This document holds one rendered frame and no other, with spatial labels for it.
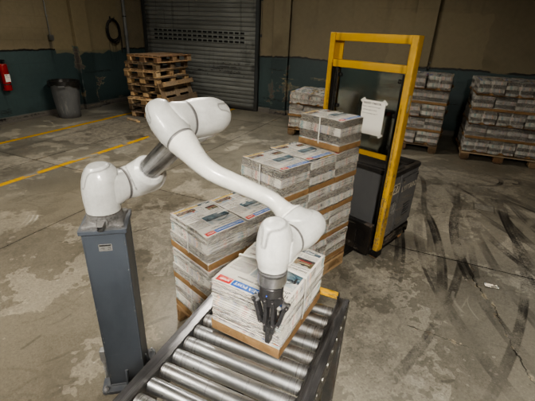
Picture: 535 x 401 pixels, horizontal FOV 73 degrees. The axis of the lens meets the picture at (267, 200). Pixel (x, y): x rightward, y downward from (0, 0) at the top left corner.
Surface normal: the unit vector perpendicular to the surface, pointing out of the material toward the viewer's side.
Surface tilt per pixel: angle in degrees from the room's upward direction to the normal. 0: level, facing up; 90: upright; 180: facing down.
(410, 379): 0
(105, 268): 90
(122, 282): 90
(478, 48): 90
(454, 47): 90
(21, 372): 0
